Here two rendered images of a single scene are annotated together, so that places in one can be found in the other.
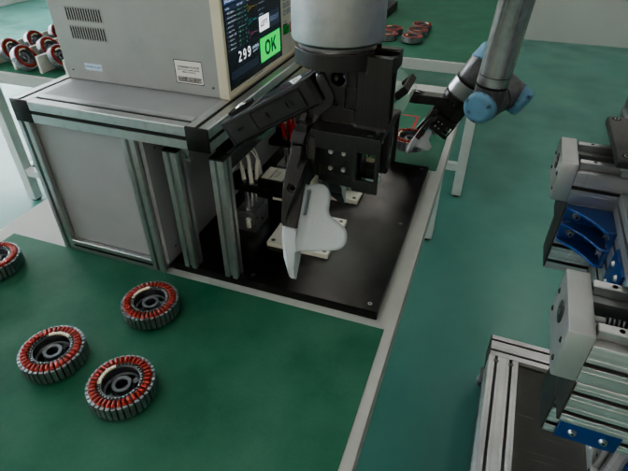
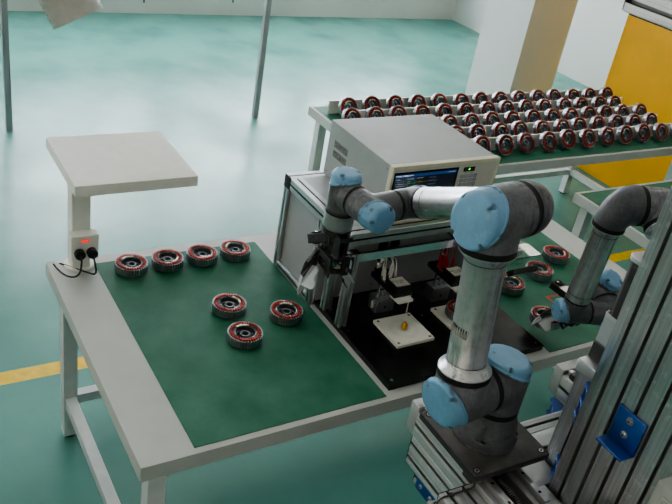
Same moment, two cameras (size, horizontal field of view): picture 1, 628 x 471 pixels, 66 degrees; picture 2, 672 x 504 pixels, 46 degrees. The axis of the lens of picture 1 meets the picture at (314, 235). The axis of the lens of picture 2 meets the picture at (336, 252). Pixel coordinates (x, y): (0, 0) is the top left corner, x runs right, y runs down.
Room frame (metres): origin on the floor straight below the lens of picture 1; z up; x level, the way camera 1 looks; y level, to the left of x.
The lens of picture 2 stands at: (-1.02, -1.03, 2.28)
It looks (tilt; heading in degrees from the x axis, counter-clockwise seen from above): 30 degrees down; 35
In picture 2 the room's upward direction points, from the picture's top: 11 degrees clockwise
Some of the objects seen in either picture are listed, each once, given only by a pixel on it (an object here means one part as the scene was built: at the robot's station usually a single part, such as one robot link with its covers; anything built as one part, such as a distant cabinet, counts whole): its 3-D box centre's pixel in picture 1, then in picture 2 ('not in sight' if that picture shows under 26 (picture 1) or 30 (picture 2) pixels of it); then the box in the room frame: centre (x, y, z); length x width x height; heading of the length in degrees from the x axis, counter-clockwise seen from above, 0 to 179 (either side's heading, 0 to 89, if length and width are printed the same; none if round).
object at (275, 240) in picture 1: (307, 232); (403, 330); (0.94, 0.01, 0.78); 0.15 x 0.15 x 0.01; 70
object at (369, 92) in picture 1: (344, 115); (334, 249); (0.41, -0.03, 1.29); 0.09 x 0.08 x 0.12; 69
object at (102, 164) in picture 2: not in sight; (119, 221); (0.40, 0.83, 0.98); 0.37 x 0.35 x 0.46; 160
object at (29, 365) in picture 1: (53, 353); (229, 305); (0.58, 0.47, 0.77); 0.11 x 0.11 x 0.04
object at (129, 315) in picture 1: (150, 304); (286, 312); (0.70, 0.33, 0.77); 0.11 x 0.11 x 0.04
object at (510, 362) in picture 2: not in sight; (500, 378); (0.41, -0.53, 1.20); 0.13 x 0.12 x 0.14; 166
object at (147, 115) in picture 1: (199, 70); (399, 198); (1.17, 0.27, 1.09); 0.68 x 0.44 x 0.05; 160
